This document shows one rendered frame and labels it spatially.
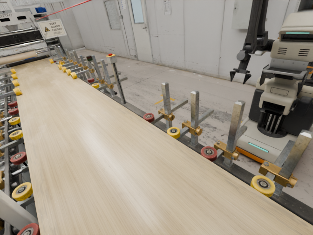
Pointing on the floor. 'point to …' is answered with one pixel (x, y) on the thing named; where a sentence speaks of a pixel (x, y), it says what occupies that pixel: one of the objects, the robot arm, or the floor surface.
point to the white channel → (14, 221)
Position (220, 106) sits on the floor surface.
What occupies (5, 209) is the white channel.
